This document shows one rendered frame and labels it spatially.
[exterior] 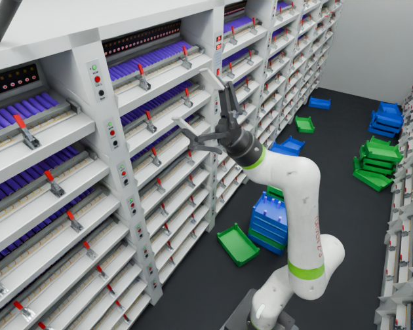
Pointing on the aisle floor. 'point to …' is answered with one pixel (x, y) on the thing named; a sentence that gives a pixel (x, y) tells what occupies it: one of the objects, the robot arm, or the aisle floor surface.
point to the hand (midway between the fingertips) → (192, 95)
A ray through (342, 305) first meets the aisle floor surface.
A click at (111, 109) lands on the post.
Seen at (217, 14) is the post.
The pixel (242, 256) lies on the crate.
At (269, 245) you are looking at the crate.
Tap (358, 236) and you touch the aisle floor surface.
